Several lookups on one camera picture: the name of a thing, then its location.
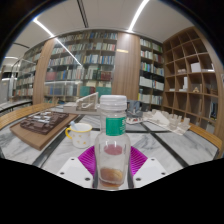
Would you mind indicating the light blue stirrer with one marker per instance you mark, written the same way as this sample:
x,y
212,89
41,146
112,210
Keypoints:
x,y
73,125

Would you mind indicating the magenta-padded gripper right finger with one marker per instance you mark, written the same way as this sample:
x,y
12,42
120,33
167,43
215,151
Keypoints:
x,y
148,171

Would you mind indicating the ceiling light strips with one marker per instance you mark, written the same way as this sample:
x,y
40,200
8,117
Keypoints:
x,y
138,15

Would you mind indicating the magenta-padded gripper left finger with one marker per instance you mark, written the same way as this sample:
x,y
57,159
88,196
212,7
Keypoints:
x,y
75,171

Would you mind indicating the clear plastic bottle white cap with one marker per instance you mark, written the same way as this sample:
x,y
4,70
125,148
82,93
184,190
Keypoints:
x,y
112,166

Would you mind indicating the book shelf unit with glass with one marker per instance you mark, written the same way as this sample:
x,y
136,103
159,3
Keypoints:
x,y
26,76

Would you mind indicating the wide book-filled shelf unit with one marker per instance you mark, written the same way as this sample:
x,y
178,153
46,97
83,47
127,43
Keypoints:
x,y
80,63

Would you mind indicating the white stepped architectural model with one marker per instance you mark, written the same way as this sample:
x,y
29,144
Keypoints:
x,y
166,121

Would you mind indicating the flat round red coaster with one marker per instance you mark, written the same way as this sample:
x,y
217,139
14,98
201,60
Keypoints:
x,y
113,150

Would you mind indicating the curved wooden slatted bench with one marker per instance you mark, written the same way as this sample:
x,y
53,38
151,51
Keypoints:
x,y
20,115
208,135

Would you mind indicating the wooden cubby shelf unit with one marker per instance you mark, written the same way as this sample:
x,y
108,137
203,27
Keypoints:
x,y
193,76

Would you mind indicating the brown model on wooden board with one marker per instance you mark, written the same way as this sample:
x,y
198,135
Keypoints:
x,y
36,128

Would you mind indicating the beige architectural model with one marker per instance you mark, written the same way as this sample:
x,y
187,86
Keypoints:
x,y
83,105

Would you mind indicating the narrow book-filled shelf unit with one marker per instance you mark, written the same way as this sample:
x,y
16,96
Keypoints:
x,y
151,70

